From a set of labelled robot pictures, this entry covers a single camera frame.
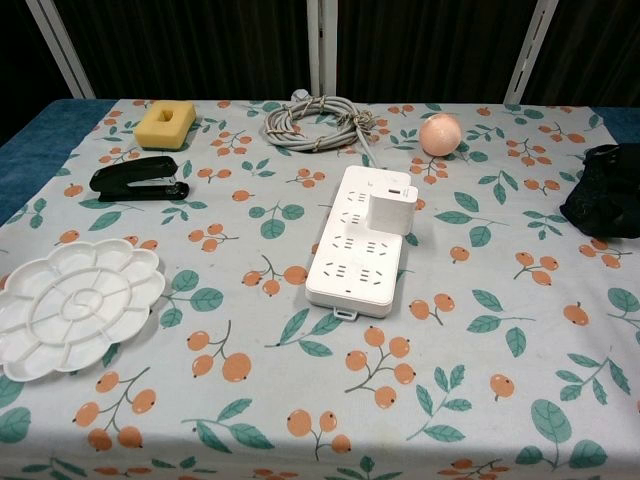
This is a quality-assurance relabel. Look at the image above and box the white flower paint palette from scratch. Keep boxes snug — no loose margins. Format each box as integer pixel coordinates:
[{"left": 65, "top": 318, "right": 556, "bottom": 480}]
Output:
[{"left": 0, "top": 238, "right": 167, "bottom": 384}]

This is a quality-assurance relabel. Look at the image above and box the floral fruit print tablecloth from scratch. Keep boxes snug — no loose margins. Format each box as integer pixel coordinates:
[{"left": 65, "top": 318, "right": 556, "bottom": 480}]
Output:
[{"left": 0, "top": 98, "right": 640, "bottom": 480}]

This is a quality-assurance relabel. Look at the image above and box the black crumpled cloth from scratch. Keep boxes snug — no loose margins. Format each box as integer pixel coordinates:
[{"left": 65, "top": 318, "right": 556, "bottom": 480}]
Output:
[{"left": 558, "top": 143, "right": 640, "bottom": 239}]

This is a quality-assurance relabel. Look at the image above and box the white partition frame post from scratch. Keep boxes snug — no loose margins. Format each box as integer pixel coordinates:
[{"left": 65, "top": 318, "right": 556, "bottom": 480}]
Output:
[
  {"left": 504, "top": 0, "right": 559, "bottom": 105},
  {"left": 34, "top": 0, "right": 96, "bottom": 99},
  {"left": 305, "top": 0, "right": 341, "bottom": 99}
]

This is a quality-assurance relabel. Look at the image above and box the peach coloured ball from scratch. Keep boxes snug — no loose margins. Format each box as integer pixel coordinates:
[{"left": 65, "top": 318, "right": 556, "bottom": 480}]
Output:
[{"left": 418, "top": 113, "right": 462, "bottom": 156}]

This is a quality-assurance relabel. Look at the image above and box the grey cable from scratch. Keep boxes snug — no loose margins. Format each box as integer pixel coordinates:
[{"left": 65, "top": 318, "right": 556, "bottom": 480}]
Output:
[{"left": 263, "top": 88, "right": 389, "bottom": 169}]

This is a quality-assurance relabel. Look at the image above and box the yellow sponge block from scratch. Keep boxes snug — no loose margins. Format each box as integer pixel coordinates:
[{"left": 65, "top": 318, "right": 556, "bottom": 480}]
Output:
[{"left": 133, "top": 99, "right": 197, "bottom": 151}]

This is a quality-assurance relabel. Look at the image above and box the white power strip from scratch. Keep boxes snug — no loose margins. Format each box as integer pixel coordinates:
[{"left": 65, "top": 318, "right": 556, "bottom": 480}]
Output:
[{"left": 304, "top": 165, "right": 414, "bottom": 321}]

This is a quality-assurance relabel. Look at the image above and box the white plug adapter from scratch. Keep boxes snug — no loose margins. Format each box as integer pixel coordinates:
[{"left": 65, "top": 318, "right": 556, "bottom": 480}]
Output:
[{"left": 367, "top": 185, "right": 420, "bottom": 236}]

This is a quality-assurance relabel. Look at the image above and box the black stapler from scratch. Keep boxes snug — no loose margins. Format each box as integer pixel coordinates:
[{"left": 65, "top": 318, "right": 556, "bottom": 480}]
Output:
[{"left": 89, "top": 155, "right": 191, "bottom": 203}]

